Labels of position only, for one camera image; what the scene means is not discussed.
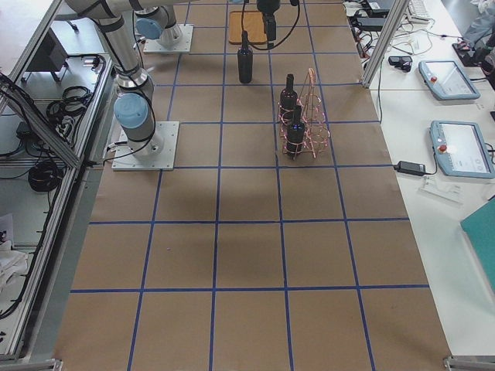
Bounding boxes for aluminium frame post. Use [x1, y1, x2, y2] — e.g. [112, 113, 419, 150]
[362, 0, 408, 88]

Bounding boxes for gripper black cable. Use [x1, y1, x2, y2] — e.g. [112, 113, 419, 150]
[240, 0, 302, 51]

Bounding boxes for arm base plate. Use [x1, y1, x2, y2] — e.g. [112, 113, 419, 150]
[144, 24, 193, 54]
[111, 121, 179, 171]

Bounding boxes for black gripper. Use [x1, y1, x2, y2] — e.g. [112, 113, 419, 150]
[256, 0, 280, 42]

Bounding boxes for teal board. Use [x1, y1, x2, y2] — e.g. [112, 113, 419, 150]
[460, 200, 494, 286]

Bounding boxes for near teach pendant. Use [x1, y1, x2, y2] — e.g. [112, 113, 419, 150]
[429, 121, 494, 179]

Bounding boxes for teach pendant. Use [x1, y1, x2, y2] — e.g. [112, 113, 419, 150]
[429, 121, 494, 179]
[418, 60, 480, 100]

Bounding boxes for dark wine bottle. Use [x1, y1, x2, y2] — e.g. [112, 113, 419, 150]
[279, 73, 298, 123]
[237, 30, 253, 84]
[286, 105, 306, 158]

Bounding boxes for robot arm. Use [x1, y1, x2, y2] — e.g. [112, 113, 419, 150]
[134, 5, 183, 48]
[67, 1, 182, 170]

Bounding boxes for coiled black cables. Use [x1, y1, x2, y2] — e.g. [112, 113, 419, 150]
[46, 85, 96, 128]

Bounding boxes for far teach pendant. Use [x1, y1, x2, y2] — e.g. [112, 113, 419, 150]
[418, 60, 480, 100]

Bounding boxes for wooden tray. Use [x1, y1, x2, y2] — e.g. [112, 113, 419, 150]
[227, 11, 268, 45]

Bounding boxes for clear acrylic stand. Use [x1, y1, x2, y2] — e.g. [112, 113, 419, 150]
[418, 175, 463, 205]

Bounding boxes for copper wire wine basket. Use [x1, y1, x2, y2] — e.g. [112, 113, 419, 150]
[278, 68, 330, 159]

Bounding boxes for black power brick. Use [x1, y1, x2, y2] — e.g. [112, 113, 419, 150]
[394, 161, 426, 176]

